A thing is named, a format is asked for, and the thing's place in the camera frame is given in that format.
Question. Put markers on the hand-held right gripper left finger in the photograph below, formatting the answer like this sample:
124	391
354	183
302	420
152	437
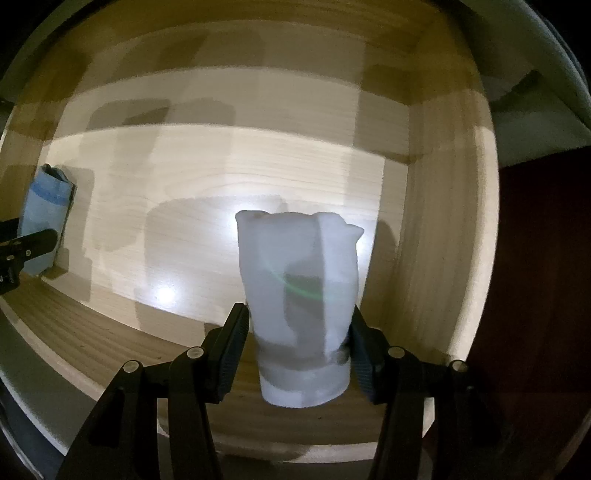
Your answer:
228	355

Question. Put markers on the white underwear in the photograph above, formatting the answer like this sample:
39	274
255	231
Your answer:
300	258

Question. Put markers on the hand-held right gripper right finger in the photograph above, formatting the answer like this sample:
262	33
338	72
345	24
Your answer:
367	360

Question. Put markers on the light wooden drawer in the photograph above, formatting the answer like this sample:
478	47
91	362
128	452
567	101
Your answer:
184	184

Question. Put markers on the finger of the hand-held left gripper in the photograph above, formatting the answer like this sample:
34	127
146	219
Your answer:
39	242
9	229

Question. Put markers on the grey upholstered bed frame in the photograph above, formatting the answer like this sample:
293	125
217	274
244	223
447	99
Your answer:
531	115

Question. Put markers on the light blue underwear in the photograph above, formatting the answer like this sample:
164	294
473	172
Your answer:
46	203

